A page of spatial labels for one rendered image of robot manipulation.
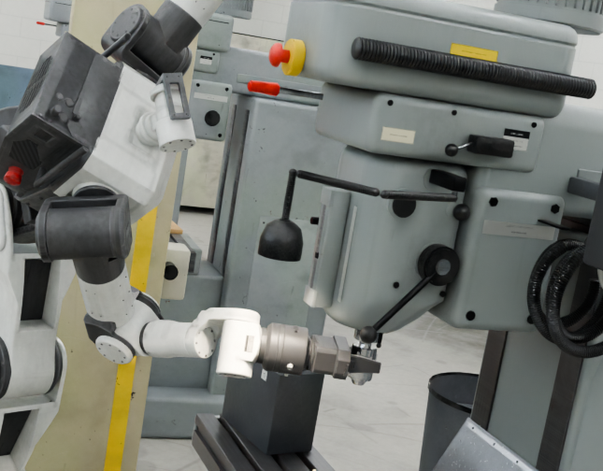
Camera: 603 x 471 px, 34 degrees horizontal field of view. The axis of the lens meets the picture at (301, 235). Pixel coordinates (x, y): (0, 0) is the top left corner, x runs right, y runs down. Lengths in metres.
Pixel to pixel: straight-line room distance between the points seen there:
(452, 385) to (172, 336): 2.32
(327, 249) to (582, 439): 0.60
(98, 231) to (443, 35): 0.66
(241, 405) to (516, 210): 0.85
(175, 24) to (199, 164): 8.24
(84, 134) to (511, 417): 1.01
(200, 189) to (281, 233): 8.66
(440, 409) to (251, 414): 1.59
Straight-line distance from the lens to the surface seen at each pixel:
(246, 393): 2.25
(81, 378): 3.54
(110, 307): 1.84
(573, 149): 1.81
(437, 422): 3.76
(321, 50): 1.57
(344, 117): 1.68
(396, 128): 1.60
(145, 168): 1.80
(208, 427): 2.29
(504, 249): 1.75
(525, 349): 2.02
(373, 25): 1.56
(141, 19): 1.92
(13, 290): 2.09
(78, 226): 1.70
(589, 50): 8.25
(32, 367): 2.17
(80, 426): 3.61
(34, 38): 10.61
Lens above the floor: 1.76
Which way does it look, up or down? 10 degrees down
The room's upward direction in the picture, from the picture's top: 10 degrees clockwise
